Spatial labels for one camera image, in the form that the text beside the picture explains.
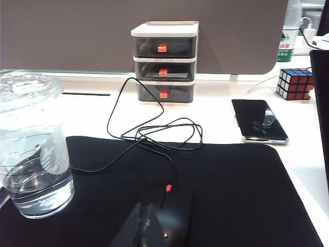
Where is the white drawer organizer frame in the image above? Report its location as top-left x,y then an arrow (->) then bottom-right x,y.
130,20 -> 200,104

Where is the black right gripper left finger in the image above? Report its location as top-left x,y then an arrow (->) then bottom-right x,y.
109,202 -> 148,247

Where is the white power strip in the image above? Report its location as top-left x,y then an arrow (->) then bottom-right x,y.
293,36 -> 329,55

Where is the thin black mouse cable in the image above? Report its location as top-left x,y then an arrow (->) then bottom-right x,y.
70,77 -> 204,209

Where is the black computer mouse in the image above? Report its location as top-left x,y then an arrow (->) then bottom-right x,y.
155,184 -> 194,247

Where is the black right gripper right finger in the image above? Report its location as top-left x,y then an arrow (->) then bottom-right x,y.
143,204 -> 165,247

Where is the clear plastic Starbucks cup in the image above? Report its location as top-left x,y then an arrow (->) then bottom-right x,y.
0,69 -> 75,220

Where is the white cable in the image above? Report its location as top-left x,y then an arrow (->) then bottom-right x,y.
245,76 -> 281,96

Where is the black monitor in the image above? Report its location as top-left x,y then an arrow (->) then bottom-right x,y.
316,2 -> 329,37

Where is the water bottle with green label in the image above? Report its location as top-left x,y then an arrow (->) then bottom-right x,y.
276,0 -> 303,64

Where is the black mouse pad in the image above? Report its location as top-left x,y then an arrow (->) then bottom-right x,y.
0,135 -> 324,247

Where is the black upright panel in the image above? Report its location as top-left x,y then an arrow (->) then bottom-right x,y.
309,49 -> 329,165

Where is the black smartphone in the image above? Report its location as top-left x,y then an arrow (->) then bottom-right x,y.
231,99 -> 290,145

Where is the dark drawer with red handle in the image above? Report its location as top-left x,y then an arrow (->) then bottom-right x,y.
132,36 -> 198,59
134,61 -> 196,81
136,83 -> 195,102

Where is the white charger plug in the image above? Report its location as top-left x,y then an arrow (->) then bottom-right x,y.
298,16 -> 317,39

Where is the grey desk cable flap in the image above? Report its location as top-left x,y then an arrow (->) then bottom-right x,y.
60,81 -> 121,96

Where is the Rubik's cube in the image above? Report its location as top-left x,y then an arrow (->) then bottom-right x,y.
276,67 -> 316,101

